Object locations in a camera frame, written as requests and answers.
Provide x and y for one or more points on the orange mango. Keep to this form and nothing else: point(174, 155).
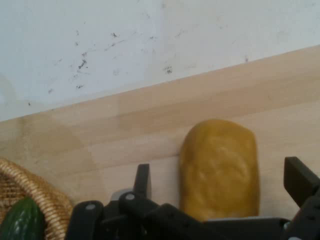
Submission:
point(220, 170)

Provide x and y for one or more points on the dark green cucumber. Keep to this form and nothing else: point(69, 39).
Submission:
point(22, 222)

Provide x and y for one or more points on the wooden cutting board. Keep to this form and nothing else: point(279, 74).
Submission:
point(150, 125)

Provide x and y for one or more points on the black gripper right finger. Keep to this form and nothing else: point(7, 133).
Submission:
point(300, 180)

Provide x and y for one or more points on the woven wicker basket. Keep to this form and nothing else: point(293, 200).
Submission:
point(50, 197)

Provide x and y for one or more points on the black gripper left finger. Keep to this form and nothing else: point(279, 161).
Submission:
point(142, 180)

